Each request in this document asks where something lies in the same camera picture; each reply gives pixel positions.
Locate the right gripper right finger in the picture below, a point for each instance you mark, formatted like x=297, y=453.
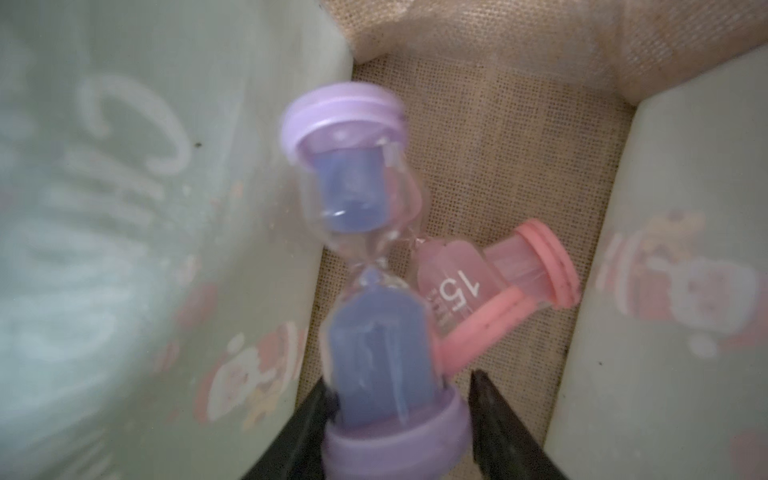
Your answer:
x=503, y=448

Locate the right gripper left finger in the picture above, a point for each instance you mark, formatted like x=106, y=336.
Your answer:
x=295, y=454

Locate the purple hourglass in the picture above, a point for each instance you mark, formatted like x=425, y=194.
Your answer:
x=392, y=414

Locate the pink hourglass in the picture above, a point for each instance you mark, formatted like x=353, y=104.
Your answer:
x=480, y=295

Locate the jute canvas tote bag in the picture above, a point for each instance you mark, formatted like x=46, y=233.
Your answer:
x=161, y=292

